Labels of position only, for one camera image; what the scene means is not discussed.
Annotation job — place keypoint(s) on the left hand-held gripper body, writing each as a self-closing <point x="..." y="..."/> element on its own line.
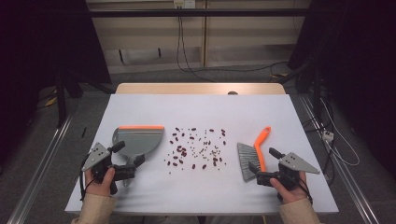
<point x="96" y="157"/>

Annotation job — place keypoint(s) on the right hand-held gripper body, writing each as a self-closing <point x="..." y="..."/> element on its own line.
<point x="295" y="163"/>

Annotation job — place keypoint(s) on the grey dustpan with orange edge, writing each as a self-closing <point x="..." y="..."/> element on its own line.
<point x="140" y="140"/>

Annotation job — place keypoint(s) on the group of red beans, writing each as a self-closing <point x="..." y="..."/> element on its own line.
<point x="183" y="153"/>

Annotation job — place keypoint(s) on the group of small green beans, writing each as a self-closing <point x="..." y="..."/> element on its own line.
<point x="202" y="151"/>

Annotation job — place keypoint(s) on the person's left hand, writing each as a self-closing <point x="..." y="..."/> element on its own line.
<point x="98" y="186"/>

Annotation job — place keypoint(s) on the person's right hand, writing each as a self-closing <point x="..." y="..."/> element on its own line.
<point x="292" y="195"/>

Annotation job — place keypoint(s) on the white power plug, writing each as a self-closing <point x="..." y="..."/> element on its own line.
<point x="328" y="135"/>

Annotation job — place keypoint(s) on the light wooden table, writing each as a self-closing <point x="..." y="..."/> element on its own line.
<point x="186" y="88"/>

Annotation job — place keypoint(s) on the black curtain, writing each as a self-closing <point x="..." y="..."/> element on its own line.
<point x="37" y="46"/>
<point x="358" y="62"/>

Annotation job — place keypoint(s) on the black horizontal bar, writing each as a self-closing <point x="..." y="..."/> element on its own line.
<point x="218" y="12"/>

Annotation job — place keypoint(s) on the metal floor rail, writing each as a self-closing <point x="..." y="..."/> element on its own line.
<point x="37" y="174"/>
<point x="345" y="174"/>

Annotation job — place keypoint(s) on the white wall socket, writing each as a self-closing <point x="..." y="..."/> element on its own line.
<point x="184" y="3"/>

